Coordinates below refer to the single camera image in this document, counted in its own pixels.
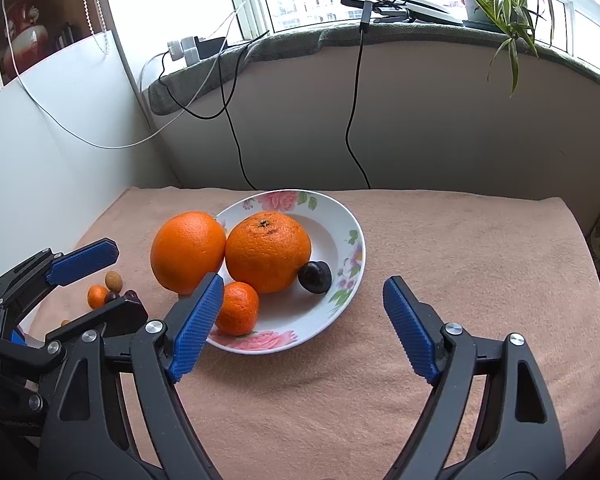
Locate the white panel board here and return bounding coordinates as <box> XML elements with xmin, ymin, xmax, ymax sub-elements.
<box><xmin>0</xmin><ymin>25</ymin><xmax>181</xmax><ymax>291</ymax></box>

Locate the white bead cord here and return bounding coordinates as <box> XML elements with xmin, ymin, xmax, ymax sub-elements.
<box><xmin>77</xmin><ymin>0</ymin><xmax>112</xmax><ymax>53</ymax></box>

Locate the red jar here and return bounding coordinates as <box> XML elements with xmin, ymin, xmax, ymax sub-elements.
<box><xmin>0</xmin><ymin>0</ymin><xmax>51</xmax><ymax>83</ymax></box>

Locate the white cable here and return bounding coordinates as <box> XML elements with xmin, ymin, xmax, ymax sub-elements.
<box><xmin>0</xmin><ymin>0</ymin><xmax>248</xmax><ymax>151</ymax></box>

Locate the white floral plate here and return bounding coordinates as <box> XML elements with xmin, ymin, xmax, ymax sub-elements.
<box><xmin>205</xmin><ymin>189</ymin><xmax>366</xmax><ymax>356</ymax></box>

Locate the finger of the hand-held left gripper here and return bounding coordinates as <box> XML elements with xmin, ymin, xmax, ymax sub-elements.
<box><xmin>0</xmin><ymin>296</ymin><xmax>149</xmax><ymax>376</ymax></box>
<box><xmin>0</xmin><ymin>239</ymin><xmax>120</xmax><ymax>313</ymax></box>

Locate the black power adapter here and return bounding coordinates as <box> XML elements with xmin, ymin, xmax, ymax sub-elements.
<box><xmin>197</xmin><ymin>36</ymin><xmax>228</xmax><ymax>58</ymax></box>

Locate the pink towel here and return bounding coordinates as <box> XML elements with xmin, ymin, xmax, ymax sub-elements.
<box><xmin>17</xmin><ymin>186</ymin><xmax>600</xmax><ymax>480</ymax></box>

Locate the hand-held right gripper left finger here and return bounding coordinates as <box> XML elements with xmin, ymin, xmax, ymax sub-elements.
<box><xmin>39</xmin><ymin>272</ymin><xmax>226</xmax><ymax>480</ymax></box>

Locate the black looped cable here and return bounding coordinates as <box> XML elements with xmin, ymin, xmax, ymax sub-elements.
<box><xmin>157</xmin><ymin>30</ymin><xmax>271</xmax><ymax>192</ymax></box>

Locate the flat grey device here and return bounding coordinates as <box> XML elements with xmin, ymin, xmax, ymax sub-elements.
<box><xmin>340</xmin><ymin>0</ymin><xmax>465</xmax><ymax>27</ymax></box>

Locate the black straight cable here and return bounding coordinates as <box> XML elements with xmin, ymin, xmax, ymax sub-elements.
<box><xmin>345</xmin><ymin>2</ymin><xmax>373</xmax><ymax>191</ymax></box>

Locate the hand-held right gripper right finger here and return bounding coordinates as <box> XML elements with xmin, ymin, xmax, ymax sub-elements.
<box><xmin>382</xmin><ymin>276</ymin><xmax>567</xmax><ymax>480</ymax></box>

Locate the bumpy large orange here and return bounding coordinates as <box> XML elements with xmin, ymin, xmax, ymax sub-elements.
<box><xmin>225</xmin><ymin>212</ymin><xmax>312</xmax><ymax>295</ymax></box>

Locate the grey windowsill cloth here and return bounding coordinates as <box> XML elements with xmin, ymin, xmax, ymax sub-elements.
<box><xmin>147</xmin><ymin>22</ymin><xmax>600</xmax><ymax>116</ymax></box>

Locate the smooth large orange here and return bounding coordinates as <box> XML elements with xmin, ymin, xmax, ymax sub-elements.
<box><xmin>150</xmin><ymin>211</ymin><xmax>228</xmax><ymax>296</ymax></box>

